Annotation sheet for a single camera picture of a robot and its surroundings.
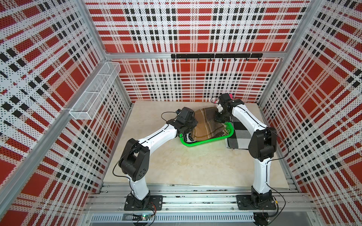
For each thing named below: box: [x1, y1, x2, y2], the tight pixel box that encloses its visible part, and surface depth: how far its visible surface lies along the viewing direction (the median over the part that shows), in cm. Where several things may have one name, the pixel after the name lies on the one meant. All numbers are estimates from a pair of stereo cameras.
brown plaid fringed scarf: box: [192, 106, 231, 141], surface depth 92 cm
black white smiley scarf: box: [182, 131, 199, 144], surface depth 95 cm
